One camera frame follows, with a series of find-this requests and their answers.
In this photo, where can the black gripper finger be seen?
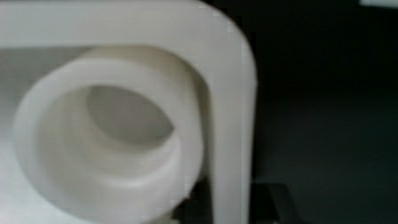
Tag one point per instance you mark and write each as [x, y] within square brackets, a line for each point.
[272, 206]

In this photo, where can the white desk top tray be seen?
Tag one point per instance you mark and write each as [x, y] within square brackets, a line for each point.
[126, 112]

